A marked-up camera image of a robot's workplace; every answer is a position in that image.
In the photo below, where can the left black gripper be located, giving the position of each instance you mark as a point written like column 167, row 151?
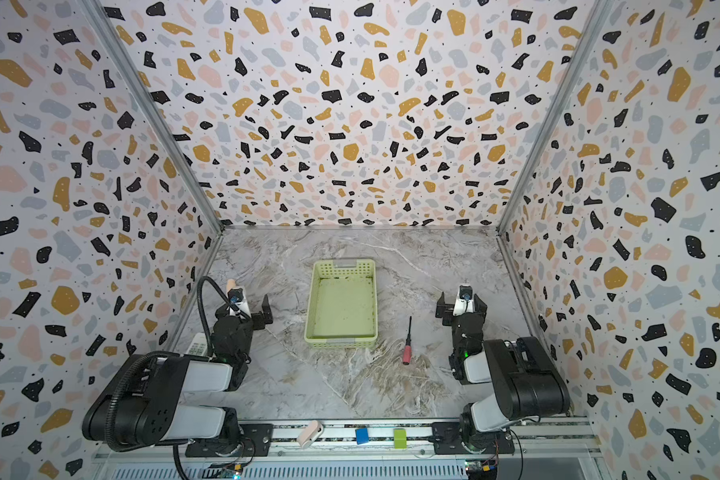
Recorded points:
column 255, row 318

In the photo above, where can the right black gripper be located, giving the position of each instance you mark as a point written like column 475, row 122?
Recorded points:
column 463, row 315

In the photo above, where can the red handled screwdriver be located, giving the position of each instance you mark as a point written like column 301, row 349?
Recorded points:
column 407, row 351

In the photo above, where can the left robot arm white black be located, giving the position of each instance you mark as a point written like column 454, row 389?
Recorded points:
column 141, row 406

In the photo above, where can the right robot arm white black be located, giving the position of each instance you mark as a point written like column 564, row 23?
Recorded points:
column 525, row 382

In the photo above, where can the light green plastic bin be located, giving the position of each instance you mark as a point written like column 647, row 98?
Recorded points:
column 342, row 309

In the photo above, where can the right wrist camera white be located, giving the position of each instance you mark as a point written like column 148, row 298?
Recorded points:
column 464, row 302

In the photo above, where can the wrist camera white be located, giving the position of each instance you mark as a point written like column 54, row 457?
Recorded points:
column 464, row 302
column 239, row 305

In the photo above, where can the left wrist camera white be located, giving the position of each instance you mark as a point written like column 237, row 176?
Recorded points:
column 239, row 305

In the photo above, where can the pink block on rail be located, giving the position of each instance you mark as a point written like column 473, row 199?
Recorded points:
column 310, row 434

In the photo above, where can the green block on rail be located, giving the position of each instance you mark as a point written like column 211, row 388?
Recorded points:
column 400, row 438

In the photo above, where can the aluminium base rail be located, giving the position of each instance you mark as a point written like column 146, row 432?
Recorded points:
column 554, row 448

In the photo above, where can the blue block on rail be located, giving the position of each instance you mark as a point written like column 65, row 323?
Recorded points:
column 361, row 436

